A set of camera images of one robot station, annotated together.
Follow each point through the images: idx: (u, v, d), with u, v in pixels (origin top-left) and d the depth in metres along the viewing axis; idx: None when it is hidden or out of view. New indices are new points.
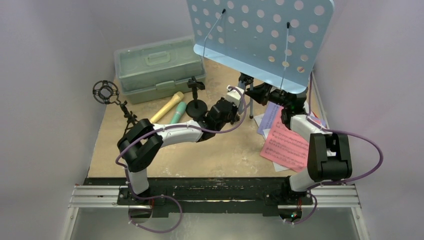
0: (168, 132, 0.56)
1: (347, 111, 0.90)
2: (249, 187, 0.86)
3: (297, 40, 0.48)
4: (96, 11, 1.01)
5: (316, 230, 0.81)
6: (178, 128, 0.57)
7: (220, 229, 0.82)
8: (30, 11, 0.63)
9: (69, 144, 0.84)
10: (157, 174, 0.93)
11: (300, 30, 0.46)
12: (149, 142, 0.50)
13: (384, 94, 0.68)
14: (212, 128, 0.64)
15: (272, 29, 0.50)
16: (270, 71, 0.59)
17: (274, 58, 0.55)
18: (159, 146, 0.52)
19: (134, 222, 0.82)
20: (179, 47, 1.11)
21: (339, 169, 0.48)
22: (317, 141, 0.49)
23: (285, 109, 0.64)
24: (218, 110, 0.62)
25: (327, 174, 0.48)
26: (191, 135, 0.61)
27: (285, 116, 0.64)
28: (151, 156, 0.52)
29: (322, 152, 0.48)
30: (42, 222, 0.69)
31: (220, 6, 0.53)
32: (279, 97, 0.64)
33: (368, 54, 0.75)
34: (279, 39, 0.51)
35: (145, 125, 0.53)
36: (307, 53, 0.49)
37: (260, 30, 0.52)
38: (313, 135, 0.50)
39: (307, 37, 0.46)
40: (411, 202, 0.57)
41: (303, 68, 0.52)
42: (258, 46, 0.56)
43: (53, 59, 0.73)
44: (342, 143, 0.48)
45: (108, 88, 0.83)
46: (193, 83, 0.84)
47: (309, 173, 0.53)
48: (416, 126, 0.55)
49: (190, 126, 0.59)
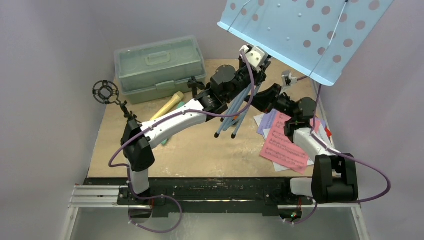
0: (158, 129, 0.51)
1: (346, 111, 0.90)
2: (249, 187, 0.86)
3: (348, 20, 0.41)
4: (96, 11, 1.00)
5: (317, 230, 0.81)
6: (169, 121, 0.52)
7: (220, 230, 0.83)
8: (29, 12, 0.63)
9: (69, 145, 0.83)
10: (157, 174, 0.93)
11: (358, 8, 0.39)
12: (138, 145, 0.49)
13: (385, 95, 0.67)
14: (219, 104, 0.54)
15: (324, 5, 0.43)
16: (299, 61, 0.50)
17: (311, 42, 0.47)
18: (149, 147, 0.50)
19: (134, 221, 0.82)
20: (179, 47, 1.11)
21: (345, 193, 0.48)
22: (324, 168, 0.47)
23: (288, 123, 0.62)
24: (218, 82, 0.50)
25: (334, 198, 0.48)
26: (195, 120, 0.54)
27: (287, 129, 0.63)
28: (149, 156, 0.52)
29: (329, 178, 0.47)
30: (41, 223, 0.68)
31: None
32: (285, 105, 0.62)
33: (369, 55, 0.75)
34: (329, 17, 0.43)
35: (132, 128, 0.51)
36: (355, 38, 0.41)
37: (310, 6, 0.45)
38: (319, 158, 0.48)
39: (360, 17, 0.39)
40: (411, 202, 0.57)
41: (340, 56, 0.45)
42: (297, 25, 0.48)
43: (52, 60, 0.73)
44: (348, 167, 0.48)
45: (108, 88, 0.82)
46: (193, 83, 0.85)
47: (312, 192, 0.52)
48: (418, 126, 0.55)
49: (187, 112, 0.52)
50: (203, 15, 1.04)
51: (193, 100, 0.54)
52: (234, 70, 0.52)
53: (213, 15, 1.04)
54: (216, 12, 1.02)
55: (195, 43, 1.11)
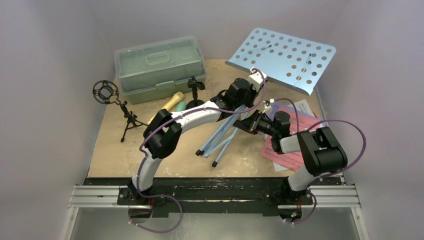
0: (186, 118, 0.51)
1: (346, 112, 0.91)
2: (249, 187, 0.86)
3: (312, 62, 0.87)
4: (96, 11, 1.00)
5: (316, 229, 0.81)
6: (196, 112, 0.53)
7: (220, 229, 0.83)
8: (29, 12, 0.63)
9: (69, 144, 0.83)
10: (157, 174, 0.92)
11: (316, 59, 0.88)
12: (169, 130, 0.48)
13: (385, 95, 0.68)
14: (230, 107, 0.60)
15: (298, 57, 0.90)
16: (286, 81, 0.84)
17: (292, 73, 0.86)
18: (180, 134, 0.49)
19: (134, 221, 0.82)
20: (179, 47, 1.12)
21: (335, 157, 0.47)
22: (305, 137, 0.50)
23: (274, 139, 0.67)
24: (236, 87, 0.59)
25: (326, 165, 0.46)
26: (210, 117, 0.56)
27: (275, 144, 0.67)
28: (175, 143, 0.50)
29: (313, 146, 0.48)
30: (41, 222, 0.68)
31: (268, 44, 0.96)
32: (266, 127, 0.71)
33: (371, 55, 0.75)
34: (302, 61, 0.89)
35: (164, 115, 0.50)
36: (318, 70, 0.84)
37: (290, 58, 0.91)
38: (299, 133, 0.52)
39: (319, 62, 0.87)
40: (411, 203, 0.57)
41: (310, 81, 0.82)
42: (283, 64, 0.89)
43: (53, 60, 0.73)
44: (327, 135, 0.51)
45: (108, 89, 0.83)
46: (193, 83, 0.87)
47: (311, 174, 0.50)
48: (418, 127, 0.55)
49: (208, 108, 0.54)
50: (203, 15, 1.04)
51: (210, 101, 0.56)
52: (248, 83, 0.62)
53: (213, 15, 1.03)
54: (216, 13, 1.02)
55: (195, 43, 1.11)
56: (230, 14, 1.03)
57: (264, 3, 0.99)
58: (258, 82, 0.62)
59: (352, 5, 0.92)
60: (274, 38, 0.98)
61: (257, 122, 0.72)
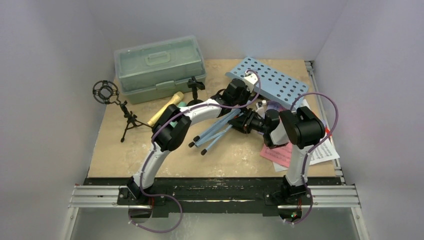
0: (193, 112, 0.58)
1: (346, 111, 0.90)
2: (249, 187, 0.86)
3: (296, 88, 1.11)
4: (96, 11, 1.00)
5: (316, 229, 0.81)
6: (200, 107, 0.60)
7: (220, 230, 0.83)
8: (29, 12, 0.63)
9: (69, 144, 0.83)
10: (157, 174, 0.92)
11: (298, 86, 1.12)
12: (180, 122, 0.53)
13: (385, 95, 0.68)
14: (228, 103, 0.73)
15: (285, 83, 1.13)
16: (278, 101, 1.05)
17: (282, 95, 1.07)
18: (188, 126, 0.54)
19: (134, 222, 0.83)
20: (179, 47, 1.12)
21: (314, 127, 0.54)
22: (286, 113, 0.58)
23: (265, 134, 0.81)
24: (234, 85, 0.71)
25: (306, 135, 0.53)
26: (212, 112, 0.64)
27: (266, 139, 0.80)
28: (183, 135, 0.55)
29: (293, 119, 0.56)
30: (41, 222, 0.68)
31: (259, 71, 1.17)
32: (258, 124, 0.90)
33: (371, 55, 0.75)
34: (288, 86, 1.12)
35: (173, 110, 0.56)
36: (301, 94, 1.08)
37: (278, 83, 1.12)
38: (281, 111, 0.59)
39: (301, 88, 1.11)
40: (411, 204, 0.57)
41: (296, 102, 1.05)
42: (274, 86, 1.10)
43: (53, 60, 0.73)
44: (305, 111, 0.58)
45: (108, 89, 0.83)
46: (193, 83, 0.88)
47: (298, 146, 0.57)
48: (418, 127, 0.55)
49: (211, 104, 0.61)
50: (202, 15, 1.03)
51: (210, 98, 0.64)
52: (244, 83, 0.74)
53: (213, 14, 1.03)
54: (216, 12, 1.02)
55: (195, 43, 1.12)
56: (230, 14, 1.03)
57: (264, 3, 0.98)
58: (251, 84, 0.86)
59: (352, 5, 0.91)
60: (263, 67, 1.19)
61: (250, 120, 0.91)
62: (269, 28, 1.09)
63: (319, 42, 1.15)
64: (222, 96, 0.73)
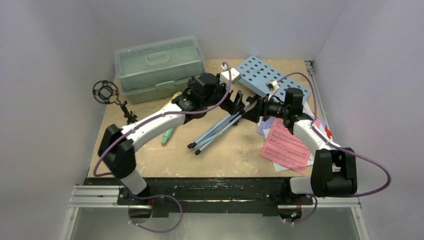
0: (140, 131, 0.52)
1: (347, 111, 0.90)
2: (249, 187, 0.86)
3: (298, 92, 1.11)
4: (96, 11, 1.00)
5: (316, 229, 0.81)
6: (149, 123, 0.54)
7: (220, 230, 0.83)
8: (29, 12, 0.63)
9: (69, 144, 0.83)
10: (157, 174, 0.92)
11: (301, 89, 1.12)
12: (120, 149, 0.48)
13: (385, 94, 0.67)
14: (196, 105, 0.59)
15: (287, 85, 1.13)
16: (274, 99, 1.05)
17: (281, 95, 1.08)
18: (133, 150, 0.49)
19: (134, 221, 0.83)
20: (179, 47, 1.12)
21: (345, 186, 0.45)
22: (325, 161, 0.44)
23: (285, 115, 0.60)
24: (201, 82, 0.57)
25: (332, 192, 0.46)
26: (172, 122, 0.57)
27: (286, 120, 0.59)
28: (131, 157, 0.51)
29: (328, 171, 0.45)
30: (41, 222, 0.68)
31: (262, 71, 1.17)
32: (276, 109, 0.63)
33: (372, 55, 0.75)
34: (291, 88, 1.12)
35: (113, 132, 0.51)
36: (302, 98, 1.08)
37: (280, 85, 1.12)
38: (319, 152, 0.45)
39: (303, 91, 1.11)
40: (411, 203, 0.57)
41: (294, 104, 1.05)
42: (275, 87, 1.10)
43: (53, 59, 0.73)
44: (348, 161, 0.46)
45: (108, 88, 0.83)
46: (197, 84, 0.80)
47: (313, 189, 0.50)
48: (418, 126, 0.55)
49: (166, 113, 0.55)
50: (202, 15, 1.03)
51: (171, 104, 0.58)
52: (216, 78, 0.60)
53: (213, 14, 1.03)
54: (217, 12, 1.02)
55: (194, 43, 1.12)
56: (230, 13, 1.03)
57: (264, 3, 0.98)
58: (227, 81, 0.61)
59: (352, 5, 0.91)
60: (267, 67, 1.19)
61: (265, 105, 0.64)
62: (269, 28, 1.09)
63: (319, 42, 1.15)
64: (189, 95, 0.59)
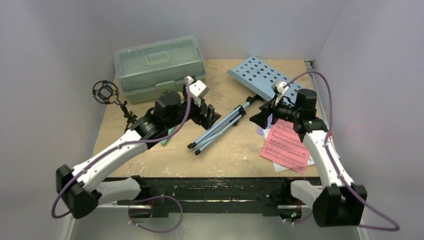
0: (93, 170, 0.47)
1: (347, 111, 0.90)
2: (249, 188, 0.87)
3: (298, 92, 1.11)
4: (96, 11, 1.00)
5: (317, 229, 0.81)
6: (103, 159, 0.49)
7: (220, 230, 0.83)
8: (29, 12, 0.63)
9: (69, 144, 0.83)
10: (157, 174, 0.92)
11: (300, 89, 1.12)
12: (71, 194, 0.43)
13: (385, 94, 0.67)
14: (160, 128, 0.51)
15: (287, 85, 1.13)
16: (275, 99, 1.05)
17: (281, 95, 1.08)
18: (86, 193, 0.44)
19: (134, 221, 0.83)
20: (179, 48, 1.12)
21: (345, 221, 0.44)
22: (333, 201, 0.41)
23: (296, 119, 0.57)
24: (161, 105, 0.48)
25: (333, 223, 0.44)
26: (132, 152, 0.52)
27: (297, 125, 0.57)
28: (90, 199, 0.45)
29: (333, 210, 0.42)
30: (41, 222, 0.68)
31: (262, 71, 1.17)
32: (286, 111, 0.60)
33: (372, 55, 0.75)
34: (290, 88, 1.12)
35: (63, 175, 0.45)
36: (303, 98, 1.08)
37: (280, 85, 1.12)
38: (328, 190, 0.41)
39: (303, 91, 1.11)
40: (411, 203, 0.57)
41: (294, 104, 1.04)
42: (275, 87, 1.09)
43: (53, 59, 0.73)
44: (355, 202, 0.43)
45: (108, 88, 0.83)
46: None
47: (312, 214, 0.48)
48: (418, 126, 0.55)
49: (122, 145, 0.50)
50: (203, 15, 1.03)
51: (129, 131, 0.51)
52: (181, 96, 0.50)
53: (213, 14, 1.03)
54: (217, 12, 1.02)
55: (194, 43, 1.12)
56: (229, 13, 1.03)
57: (264, 3, 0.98)
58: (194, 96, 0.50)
59: (352, 5, 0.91)
60: (267, 68, 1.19)
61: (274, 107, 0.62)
62: (269, 28, 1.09)
63: (319, 42, 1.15)
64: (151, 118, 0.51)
